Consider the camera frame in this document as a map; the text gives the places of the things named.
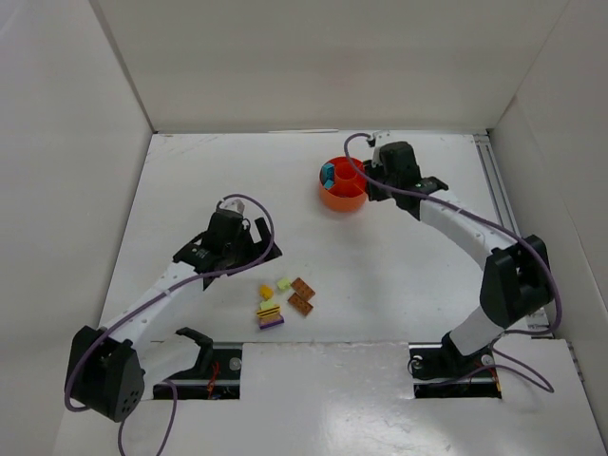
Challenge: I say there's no light green small lego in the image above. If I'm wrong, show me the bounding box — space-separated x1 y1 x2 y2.
276 277 292 293

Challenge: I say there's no yellow lego brick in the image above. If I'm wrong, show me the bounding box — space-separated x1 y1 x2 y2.
258 284 275 300

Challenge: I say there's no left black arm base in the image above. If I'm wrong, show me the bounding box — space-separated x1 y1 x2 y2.
169 344 242 401

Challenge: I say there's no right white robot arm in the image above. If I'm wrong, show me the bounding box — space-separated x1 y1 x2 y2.
363 138 555 380

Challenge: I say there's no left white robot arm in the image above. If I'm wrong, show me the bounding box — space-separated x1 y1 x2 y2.
64 208 282 423

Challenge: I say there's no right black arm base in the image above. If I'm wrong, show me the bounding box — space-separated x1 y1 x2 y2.
408 343 502 399

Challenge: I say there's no orange round divided container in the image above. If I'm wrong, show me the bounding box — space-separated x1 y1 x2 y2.
318 156 368 213

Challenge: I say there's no brown lego plate upper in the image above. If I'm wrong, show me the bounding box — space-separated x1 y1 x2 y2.
291 277 315 301

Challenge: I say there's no brown lego plate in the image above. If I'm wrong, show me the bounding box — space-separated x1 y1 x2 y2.
288 293 314 317
291 277 315 301

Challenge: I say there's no striped stacked lego figure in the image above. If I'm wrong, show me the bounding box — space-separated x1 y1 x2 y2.
256 299 284 331

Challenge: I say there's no brown lego plate lower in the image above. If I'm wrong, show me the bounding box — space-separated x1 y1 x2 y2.
288 293 314 317

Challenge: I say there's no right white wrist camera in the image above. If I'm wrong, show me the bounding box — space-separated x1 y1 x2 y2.
366 130 392 148

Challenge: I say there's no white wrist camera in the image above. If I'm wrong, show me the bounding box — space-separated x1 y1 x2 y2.
216 199 245 218
366 130 392 148

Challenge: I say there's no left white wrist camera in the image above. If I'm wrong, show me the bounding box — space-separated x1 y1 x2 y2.
216 199 245 218

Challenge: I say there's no aluminium rail right side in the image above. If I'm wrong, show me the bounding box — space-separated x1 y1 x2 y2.
473 133 554 338

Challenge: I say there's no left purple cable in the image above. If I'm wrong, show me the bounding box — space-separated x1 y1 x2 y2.
63 193 276 456

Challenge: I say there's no purple cable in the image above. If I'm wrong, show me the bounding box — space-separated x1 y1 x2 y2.
343 131 566 394
63 193 276 456

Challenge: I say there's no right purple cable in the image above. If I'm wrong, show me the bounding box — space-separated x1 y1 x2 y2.
343 131 566 394

